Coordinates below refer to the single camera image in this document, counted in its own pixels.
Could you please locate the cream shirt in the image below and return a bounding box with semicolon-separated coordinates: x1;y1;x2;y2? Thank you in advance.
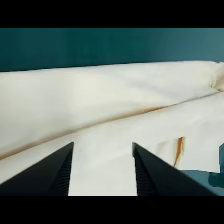
0;60;224;197

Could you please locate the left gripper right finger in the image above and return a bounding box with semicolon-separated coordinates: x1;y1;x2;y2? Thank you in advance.
131;142;218;197

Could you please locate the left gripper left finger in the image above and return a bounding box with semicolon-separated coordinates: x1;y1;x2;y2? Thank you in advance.
0;141;75;197

